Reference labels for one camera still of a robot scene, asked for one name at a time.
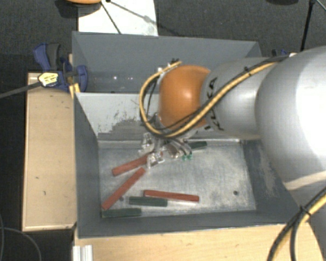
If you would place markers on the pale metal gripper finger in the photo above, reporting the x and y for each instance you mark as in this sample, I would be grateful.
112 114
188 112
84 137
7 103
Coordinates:
146 143
156 159

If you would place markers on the dark green flat block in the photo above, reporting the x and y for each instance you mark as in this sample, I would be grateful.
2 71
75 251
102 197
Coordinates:
198 145
122 212
148 201

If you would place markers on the red-brown flat block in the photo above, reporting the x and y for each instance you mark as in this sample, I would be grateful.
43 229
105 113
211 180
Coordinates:
123 189
171 196
129 166

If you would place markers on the grey metal bin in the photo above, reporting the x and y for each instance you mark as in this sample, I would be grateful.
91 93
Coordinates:
212 173

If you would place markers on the pale wood flat board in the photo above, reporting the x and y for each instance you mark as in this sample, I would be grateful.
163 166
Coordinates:
49 156

